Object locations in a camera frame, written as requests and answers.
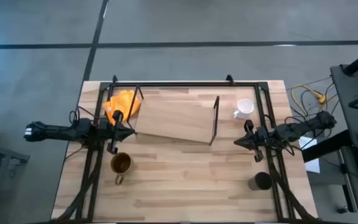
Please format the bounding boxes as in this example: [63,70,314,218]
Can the yellow cable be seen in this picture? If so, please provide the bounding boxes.
[291,84,328,108]

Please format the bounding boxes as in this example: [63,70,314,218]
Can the black floor cables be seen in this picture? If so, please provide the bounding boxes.
[286,77,343,125]

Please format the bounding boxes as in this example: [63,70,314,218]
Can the grey side desk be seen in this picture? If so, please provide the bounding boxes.
[329,63,358,224]

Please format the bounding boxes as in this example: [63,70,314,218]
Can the white paper sheet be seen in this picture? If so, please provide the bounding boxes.
[304,157,321,174]
[298,136,318,151]

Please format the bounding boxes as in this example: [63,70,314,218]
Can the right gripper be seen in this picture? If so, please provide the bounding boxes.
[234,119,273,163]

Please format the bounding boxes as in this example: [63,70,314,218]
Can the black cable bundle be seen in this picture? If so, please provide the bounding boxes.
[56,146,103,222]
[267,160,321,222]

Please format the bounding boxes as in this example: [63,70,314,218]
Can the black tumbler cup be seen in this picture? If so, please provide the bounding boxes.
[247,171,273,192]

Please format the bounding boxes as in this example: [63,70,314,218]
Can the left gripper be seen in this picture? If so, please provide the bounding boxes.
[99,110,135,155]

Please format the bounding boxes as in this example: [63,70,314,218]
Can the orange cloth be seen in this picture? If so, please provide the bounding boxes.
[103,90,142,126]

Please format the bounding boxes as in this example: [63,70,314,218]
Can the wooden shelf with black frame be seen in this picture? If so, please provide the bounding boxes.
[126,83,221,147]

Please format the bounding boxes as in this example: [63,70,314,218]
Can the white mug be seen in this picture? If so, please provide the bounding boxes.
[233,98,255,120]

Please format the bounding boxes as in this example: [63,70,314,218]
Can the brown green glazed mug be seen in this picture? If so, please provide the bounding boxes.
[109,151,135,186]

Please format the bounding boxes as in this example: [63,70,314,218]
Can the black beam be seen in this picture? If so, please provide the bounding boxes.
[301,129,353,163]

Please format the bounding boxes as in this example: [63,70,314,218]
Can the black metal table frame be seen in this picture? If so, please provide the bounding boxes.
[75,74,295,223]

